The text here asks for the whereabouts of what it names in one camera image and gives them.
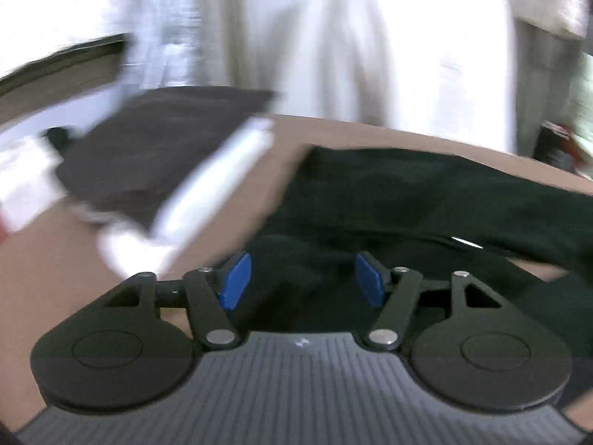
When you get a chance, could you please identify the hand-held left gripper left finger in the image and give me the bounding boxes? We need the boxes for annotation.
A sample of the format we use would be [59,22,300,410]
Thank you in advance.
[99,250,254,352]

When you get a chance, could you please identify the white crumpled cloth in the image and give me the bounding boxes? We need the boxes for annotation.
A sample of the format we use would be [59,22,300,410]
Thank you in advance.
[0,136,66,233]

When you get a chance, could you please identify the pale green jacket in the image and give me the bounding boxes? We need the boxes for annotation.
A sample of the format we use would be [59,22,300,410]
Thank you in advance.
[567,49,593,145]

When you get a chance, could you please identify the silver crinkled foil sheet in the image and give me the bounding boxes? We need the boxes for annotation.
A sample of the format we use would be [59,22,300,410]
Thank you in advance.
[124,0,219,90]

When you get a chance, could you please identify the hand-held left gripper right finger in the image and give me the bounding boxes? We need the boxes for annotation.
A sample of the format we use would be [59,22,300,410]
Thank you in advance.
[354,250,506,353]

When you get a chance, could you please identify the black drawstring shorts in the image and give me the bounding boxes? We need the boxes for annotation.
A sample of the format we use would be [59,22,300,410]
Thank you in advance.
[232,145,593,372]

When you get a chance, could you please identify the black clothes pile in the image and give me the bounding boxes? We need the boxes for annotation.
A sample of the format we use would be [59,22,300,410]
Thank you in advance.
[533,122,579,173]

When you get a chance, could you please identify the dark grey folded garment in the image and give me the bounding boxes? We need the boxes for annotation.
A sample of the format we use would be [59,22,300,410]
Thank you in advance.
[54,88,279,238]

